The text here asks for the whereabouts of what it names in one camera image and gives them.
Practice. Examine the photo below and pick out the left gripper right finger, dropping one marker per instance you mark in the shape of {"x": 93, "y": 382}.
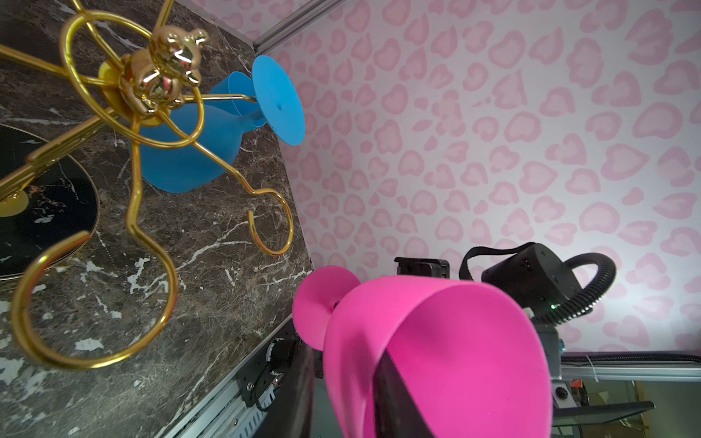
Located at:
{"x": 395, "y": 413}

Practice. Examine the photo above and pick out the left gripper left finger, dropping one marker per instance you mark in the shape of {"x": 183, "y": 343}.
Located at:
{"x": 290, "y": 414}

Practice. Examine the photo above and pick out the pink plastic wine glass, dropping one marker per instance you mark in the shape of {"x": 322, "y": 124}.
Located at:
{"x": 468, "y": 354}

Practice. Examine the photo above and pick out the blue wine glass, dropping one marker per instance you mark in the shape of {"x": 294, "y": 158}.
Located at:
{"x": 184, "y": 169}
{"x": 235, "y": 83}

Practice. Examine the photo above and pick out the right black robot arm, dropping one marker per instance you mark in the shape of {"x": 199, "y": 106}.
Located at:
{"x": 533, "y": 275}

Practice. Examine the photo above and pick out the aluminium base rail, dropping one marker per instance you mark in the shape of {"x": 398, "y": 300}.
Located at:
{"x": 239, "y": 404}

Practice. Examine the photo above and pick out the gold wire glass rack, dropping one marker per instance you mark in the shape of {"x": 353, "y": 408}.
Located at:
{"x": 98, "y": 266}

